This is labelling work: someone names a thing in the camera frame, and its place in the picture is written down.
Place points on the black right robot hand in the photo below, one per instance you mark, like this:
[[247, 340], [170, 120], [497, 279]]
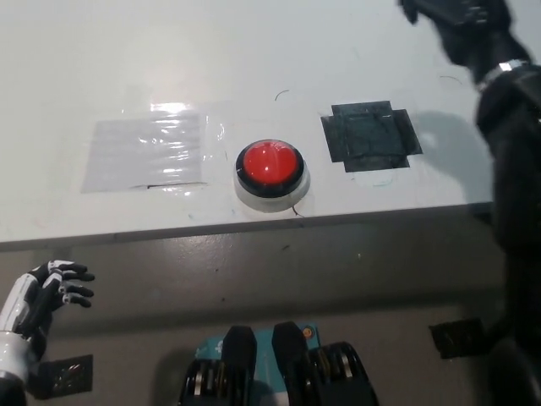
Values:
[[477, 34]]

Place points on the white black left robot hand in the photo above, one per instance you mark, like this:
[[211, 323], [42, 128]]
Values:
[[26, 306]]

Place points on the black tape patch on desk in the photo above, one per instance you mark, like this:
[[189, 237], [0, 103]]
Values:
[[371, 137]]

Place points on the red dome push button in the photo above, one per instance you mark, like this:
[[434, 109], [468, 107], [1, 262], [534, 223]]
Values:
[[268, 162]]

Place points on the clear tape patch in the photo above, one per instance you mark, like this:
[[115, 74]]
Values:
[[131, 158]]

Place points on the clear plastic tape film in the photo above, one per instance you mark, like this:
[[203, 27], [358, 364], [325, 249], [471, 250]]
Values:
[[213, 135]]

